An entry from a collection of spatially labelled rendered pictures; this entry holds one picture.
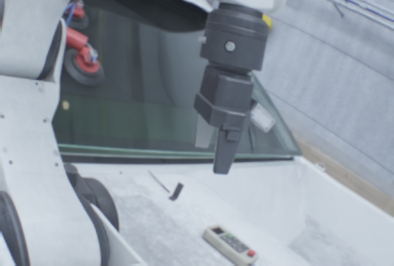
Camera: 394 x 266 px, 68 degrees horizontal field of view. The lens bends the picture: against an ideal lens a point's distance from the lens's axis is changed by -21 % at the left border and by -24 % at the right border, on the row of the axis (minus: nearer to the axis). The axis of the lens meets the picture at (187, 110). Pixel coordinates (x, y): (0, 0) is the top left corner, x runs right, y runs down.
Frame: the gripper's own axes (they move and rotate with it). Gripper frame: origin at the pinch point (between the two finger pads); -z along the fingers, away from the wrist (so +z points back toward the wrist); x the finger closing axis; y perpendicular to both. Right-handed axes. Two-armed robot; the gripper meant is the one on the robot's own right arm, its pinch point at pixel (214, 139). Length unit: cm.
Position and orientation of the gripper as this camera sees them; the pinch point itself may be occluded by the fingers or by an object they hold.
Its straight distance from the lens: 52.6
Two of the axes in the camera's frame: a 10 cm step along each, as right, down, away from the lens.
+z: 2.0, -9.6, -2.1
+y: -9.6, -1.4, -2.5
